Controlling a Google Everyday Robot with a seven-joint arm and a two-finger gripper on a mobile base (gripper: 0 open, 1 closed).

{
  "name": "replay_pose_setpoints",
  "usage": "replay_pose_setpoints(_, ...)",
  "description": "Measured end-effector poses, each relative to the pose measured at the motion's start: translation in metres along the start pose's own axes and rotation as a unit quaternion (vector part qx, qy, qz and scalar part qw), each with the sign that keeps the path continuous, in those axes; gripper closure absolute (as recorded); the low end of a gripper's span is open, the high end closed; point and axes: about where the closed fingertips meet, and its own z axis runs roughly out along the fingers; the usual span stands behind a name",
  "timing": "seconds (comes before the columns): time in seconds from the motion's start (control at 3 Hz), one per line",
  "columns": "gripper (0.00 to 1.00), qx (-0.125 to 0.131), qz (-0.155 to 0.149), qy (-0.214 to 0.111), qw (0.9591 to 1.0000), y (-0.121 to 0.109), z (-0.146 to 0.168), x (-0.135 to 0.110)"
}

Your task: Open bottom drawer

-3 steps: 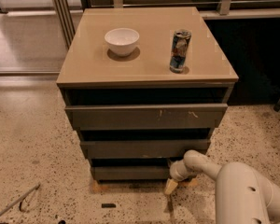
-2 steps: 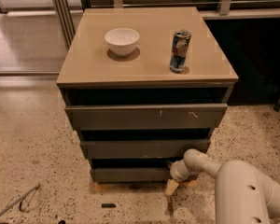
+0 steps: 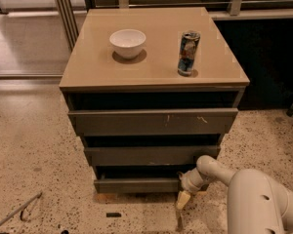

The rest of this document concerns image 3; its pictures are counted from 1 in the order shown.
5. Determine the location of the grey metal rod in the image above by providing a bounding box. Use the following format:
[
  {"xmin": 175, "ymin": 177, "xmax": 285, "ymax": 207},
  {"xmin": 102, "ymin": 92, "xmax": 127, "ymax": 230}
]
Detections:
[{"xmin": 0, "ymin": 191, "xmax": 43, "ymax": 227}]

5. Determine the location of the blue patterned drink can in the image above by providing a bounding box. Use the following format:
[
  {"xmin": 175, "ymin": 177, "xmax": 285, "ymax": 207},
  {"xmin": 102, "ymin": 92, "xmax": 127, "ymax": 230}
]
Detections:
[{"xmin": 178, "ymin": 30, "xmax": 200, "ymax": 76}]

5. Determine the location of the grey three-drawer cabinet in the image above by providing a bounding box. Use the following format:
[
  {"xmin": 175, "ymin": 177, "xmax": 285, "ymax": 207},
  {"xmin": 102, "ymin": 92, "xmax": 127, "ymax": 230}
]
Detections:
[{"xmin": 59, "ymin": 7, "xmax": 251, "ymax": 195}]

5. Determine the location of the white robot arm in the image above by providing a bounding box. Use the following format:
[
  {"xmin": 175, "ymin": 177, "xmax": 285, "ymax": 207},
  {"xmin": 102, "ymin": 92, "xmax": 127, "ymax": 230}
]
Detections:
[{"xmin": 176, "ymin": 155, "xmax": 293, "ymax": 234}]

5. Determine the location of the grey drawer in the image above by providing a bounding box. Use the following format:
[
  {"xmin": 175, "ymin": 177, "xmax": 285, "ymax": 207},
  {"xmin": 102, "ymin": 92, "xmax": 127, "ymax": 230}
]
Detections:
[
  {"xmin": 84, "ymin": 145, "xmax": 220, "ymax": 166},
  {"xmin": 94, "ymin": 167, "xmax": 190, "ymax": 194},
  {"xmin": 68, "ymin": 108, "xmax": 237, "ymax": 137}
]

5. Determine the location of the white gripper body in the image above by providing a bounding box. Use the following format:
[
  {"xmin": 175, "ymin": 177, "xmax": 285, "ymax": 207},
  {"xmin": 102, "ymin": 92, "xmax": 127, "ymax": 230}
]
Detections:
[{"xmin": 180, "ymin": 169, "xmax": 209, "ymax": 194}]

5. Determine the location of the small black floor object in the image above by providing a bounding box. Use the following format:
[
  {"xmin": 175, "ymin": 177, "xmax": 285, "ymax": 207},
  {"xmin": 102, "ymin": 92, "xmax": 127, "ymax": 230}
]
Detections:
[{"xmin": 106, "ymin": 213, "xmax": 122, "ymax": 217}]

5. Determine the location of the white ceramic bowl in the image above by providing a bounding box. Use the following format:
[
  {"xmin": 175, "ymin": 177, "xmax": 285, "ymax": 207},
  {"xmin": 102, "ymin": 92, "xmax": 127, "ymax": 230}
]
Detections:
[{"xmin": 109, "ymin": 29, "xmax": 147, "ymax": 59}]

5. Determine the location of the metal sliding door frame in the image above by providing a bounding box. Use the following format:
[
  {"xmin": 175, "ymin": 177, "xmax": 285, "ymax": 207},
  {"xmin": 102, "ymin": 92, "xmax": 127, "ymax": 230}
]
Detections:
[{"xmin": 55, "ymin": 0, "xmax": 79, "ymax": 51}]

